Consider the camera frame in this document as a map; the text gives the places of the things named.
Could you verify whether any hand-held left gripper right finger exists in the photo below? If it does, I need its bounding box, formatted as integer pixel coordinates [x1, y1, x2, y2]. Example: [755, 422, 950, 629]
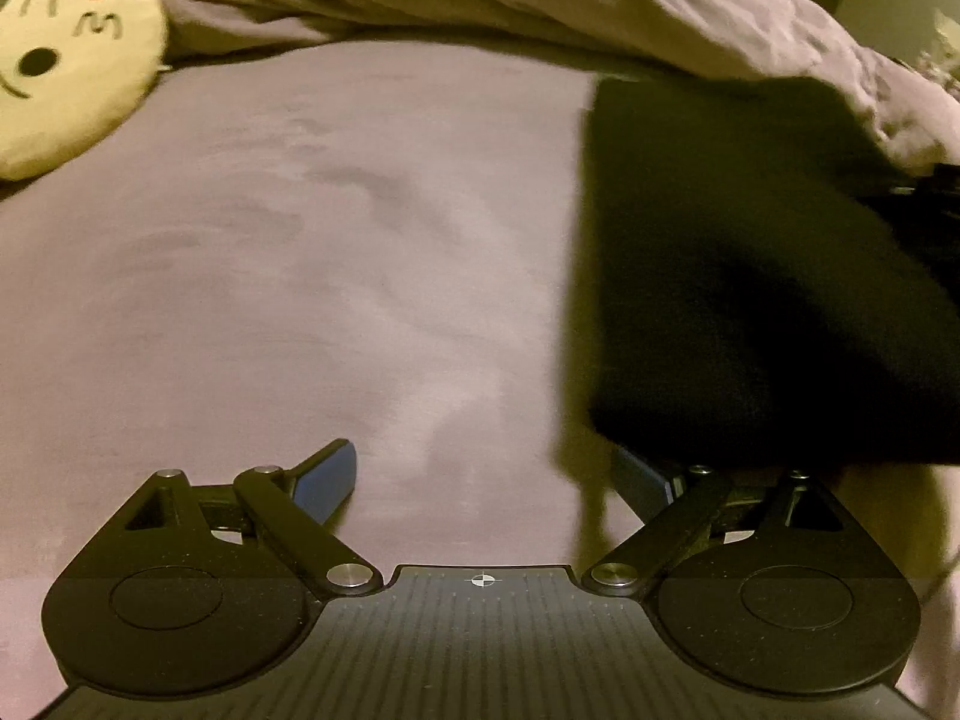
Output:
[585, 450, 848, 597]

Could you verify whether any yellow emoji face pillow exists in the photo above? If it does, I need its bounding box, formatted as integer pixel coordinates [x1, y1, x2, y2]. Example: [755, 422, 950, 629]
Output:
[0, 0, 170, 182]

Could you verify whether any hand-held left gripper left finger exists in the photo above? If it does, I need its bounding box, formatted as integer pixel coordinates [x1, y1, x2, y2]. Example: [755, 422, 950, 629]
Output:
[127, 439, 383, 593]

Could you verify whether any black knit garment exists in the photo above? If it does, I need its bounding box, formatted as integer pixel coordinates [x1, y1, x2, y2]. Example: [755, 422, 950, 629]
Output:
[562, 75, 960, 467]

